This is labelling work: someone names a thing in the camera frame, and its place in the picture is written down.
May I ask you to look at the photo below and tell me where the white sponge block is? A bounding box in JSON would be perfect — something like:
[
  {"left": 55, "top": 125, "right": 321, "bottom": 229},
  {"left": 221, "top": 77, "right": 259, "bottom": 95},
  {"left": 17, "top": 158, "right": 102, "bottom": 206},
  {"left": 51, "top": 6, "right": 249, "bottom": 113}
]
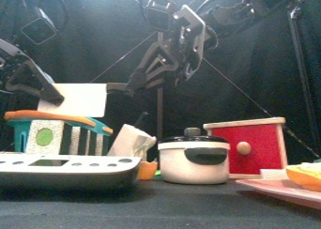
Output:
[{"left": 36, "top": 82, "right": 135, "bottom": 118}]

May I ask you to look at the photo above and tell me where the white black striped sushi roll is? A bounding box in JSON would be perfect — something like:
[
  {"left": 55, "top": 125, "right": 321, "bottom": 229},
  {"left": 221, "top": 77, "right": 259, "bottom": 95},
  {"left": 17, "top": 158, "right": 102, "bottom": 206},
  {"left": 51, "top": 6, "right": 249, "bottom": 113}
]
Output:
[{"left": 25, "top": 119, "right": 106, "bottom": 156}]

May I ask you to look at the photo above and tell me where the teal stand with orange top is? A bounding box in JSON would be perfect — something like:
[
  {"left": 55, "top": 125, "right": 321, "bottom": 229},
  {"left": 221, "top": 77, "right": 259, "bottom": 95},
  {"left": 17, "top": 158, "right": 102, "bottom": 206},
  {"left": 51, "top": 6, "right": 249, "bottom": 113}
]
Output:
[{"left": 3, "top": 109, "right": 115, "bottom": 156}]

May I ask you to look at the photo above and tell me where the red wooden drawer box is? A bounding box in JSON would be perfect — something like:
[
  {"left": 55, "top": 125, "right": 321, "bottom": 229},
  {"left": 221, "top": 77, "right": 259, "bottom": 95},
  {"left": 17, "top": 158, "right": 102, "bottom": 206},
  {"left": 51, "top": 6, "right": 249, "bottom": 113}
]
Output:
[{"left": 202, "top": 116, "right": 292, "bottom": 180}]

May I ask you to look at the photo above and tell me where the white toy pot black lid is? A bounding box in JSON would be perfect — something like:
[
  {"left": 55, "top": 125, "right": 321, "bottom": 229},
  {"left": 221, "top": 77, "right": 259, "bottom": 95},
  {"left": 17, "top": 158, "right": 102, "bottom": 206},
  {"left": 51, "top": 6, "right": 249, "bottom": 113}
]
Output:
[{"left": 156, "top": 127, "right": 231, "bottom": 186}]

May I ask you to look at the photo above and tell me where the orange toy egg shell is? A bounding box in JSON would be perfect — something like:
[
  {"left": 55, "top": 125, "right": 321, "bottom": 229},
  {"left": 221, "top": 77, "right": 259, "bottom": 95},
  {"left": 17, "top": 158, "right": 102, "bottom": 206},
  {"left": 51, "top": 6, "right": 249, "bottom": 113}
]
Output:
[{"left": 136, "top": 158, "right": 159, "bottom": 181}]

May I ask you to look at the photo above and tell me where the black metal stand pole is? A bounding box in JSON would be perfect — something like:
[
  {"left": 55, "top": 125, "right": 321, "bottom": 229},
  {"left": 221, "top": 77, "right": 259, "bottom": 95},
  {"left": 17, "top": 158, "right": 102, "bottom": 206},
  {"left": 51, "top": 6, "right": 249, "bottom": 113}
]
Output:
[{"left": 288, "top": 6, "right": 321, "bottom": 160}]

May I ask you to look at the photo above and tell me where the small white block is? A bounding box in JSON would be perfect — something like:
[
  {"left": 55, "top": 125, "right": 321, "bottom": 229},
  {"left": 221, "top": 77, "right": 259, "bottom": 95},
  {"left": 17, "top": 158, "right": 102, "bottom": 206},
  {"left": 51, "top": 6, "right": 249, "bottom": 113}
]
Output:
[{"left": 258, "top": 168, "right": 292, "bottom": 181}]

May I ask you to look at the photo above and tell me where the pink plate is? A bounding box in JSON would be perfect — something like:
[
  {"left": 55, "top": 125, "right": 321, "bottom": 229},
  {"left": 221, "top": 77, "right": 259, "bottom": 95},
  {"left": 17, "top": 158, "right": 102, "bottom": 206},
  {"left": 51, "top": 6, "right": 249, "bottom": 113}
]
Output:
[{"left": 234, "top": 177, "right": 321, "bottom": 211}]

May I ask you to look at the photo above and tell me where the orange yellow toy food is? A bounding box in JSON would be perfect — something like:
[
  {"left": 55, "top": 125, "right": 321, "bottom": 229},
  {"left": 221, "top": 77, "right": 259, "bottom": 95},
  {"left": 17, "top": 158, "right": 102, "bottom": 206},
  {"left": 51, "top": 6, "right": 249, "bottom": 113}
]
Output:
[{"left": 285, "top": 161, "right": 321, "bottom": 193}]

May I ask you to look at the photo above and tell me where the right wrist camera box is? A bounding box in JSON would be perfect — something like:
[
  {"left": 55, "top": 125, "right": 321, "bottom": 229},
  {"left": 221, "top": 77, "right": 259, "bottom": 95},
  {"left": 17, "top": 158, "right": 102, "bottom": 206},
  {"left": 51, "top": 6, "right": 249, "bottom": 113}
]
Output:
[{"left": 139, "top": 0, "right": 179, "bottom": 33}]

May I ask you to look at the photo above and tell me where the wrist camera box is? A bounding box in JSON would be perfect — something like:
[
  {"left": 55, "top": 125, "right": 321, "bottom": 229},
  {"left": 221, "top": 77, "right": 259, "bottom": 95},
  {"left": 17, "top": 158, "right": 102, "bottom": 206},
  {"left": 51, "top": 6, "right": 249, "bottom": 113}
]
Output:
[
  {"left": 19, "top": 7, "right": 59, "bottom": 47},
  {"left": 139, "top": 0, "right": 179, "bottom": 33}
]

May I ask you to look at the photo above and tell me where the thin vertical frame pole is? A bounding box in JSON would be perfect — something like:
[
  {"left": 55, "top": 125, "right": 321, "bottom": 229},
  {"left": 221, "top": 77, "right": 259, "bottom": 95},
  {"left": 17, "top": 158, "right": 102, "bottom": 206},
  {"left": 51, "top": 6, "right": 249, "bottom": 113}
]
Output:
[{"left": 155, "top": 0, "right": 166, "bottom": 143}]

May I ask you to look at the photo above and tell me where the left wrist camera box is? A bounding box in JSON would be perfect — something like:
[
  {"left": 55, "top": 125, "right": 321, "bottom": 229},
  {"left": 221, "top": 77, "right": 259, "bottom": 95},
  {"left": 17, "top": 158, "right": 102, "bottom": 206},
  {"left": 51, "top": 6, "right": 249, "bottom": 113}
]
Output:
[{"left": 19, "top": 7, "right": 59, "bottom": 47}]

